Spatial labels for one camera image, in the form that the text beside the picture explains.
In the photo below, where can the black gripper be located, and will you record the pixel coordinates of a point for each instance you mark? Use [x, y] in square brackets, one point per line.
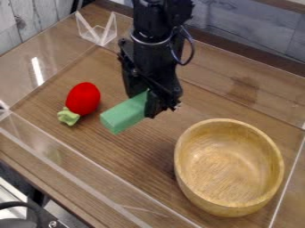
[149, 69]

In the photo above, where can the green rectangular block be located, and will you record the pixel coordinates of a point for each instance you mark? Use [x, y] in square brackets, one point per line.
[124, 114]

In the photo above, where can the brown wooden bowl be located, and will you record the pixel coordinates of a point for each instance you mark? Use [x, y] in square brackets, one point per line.
[229, 167]

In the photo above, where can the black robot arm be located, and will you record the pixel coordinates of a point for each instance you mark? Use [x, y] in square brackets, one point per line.
[159, 20]

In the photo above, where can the red plush strawberry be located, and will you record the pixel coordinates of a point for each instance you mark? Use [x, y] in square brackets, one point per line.
[82, 102]

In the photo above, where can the clear acrylic corner bracket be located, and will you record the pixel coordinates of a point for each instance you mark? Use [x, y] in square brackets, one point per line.
[99, 35]

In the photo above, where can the clear acrylic tray wall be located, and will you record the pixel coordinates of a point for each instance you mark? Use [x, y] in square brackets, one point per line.
[96, 195]

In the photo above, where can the black metal bracket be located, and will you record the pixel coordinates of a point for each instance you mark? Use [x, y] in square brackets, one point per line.
[42, 217]

